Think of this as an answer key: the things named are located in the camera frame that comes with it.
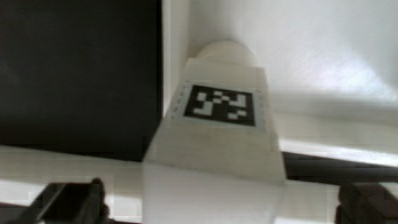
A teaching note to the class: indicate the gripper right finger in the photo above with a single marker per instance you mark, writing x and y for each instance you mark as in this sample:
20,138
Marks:
368,204

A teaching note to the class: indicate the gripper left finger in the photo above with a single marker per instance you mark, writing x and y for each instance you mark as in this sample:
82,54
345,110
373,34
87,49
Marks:
68,204

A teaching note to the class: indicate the white table leg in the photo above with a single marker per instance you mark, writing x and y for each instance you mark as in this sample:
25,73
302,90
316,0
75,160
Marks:
211,168

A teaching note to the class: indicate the white square table top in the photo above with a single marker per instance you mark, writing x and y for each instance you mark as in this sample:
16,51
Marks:
323,42

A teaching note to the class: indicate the white U-shaped obstacle fence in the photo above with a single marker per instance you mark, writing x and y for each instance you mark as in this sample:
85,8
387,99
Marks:
30,168

